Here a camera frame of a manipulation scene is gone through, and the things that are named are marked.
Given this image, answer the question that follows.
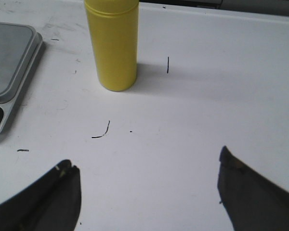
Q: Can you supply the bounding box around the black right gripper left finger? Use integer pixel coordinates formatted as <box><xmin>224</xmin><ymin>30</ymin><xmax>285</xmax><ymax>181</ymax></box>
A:
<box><xmin>0</xmin><ymin>159</ymin><xmax>81</xmax><ymax>231</ymax></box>

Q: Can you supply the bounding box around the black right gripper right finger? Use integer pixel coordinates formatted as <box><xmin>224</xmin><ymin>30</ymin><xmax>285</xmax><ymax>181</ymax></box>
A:
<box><xmin>218</xmin><ymin>146</ymin><xmax>289</xmax><ymax>231</ymax></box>

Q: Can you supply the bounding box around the yellow squeeze bottle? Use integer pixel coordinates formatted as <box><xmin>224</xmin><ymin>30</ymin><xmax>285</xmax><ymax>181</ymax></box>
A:
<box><xmin>84</xmin><ymin>0</ymin><xmax>139</xmax><ymax>91</ymax></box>

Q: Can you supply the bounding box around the silver digital kitchen scale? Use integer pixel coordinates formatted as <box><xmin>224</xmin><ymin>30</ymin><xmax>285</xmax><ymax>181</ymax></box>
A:
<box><xmin>0</xmin><ymin>22</ymin><xmax>43</xmax><ymax>141</ymax></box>

